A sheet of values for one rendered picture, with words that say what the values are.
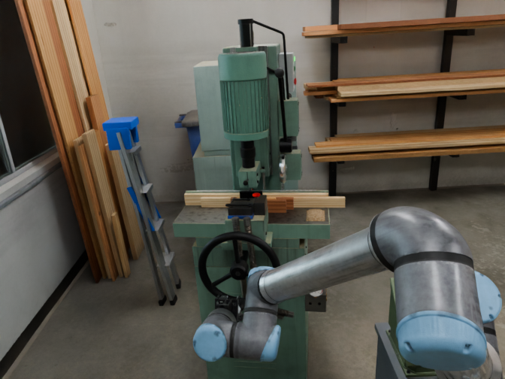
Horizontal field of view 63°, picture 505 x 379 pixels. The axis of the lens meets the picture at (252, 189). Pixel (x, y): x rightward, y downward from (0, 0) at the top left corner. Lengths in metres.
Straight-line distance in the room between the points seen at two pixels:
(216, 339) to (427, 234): 0.63
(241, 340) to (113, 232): 2.03
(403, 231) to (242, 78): 0.95
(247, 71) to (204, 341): 0.89
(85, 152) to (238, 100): 1.52
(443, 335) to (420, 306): 0.05
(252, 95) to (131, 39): 2.63
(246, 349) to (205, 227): 0.62
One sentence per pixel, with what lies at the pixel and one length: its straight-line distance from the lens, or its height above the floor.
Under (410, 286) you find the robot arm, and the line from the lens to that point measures 0.66.
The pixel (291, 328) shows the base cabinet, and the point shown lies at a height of 0.43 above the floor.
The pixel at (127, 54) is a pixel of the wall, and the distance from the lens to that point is 4.05.
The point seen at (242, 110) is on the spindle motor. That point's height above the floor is 1.31.
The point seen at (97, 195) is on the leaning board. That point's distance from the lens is 2.91.
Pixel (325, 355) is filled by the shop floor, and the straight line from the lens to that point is 2.32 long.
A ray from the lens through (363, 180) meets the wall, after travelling 4.28.
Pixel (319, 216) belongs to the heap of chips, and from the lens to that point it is 1.57.
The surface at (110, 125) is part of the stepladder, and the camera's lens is 2.39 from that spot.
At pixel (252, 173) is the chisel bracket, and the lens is 1.60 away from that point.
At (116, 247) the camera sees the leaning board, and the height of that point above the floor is 0.23.
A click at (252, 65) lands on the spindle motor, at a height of 1.47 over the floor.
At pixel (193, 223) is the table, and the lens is 1.61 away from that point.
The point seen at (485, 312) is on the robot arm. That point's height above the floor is 0.87.
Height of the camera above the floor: 1.57
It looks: 21 degrees down
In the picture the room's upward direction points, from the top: 4 degrees counter-clockwise
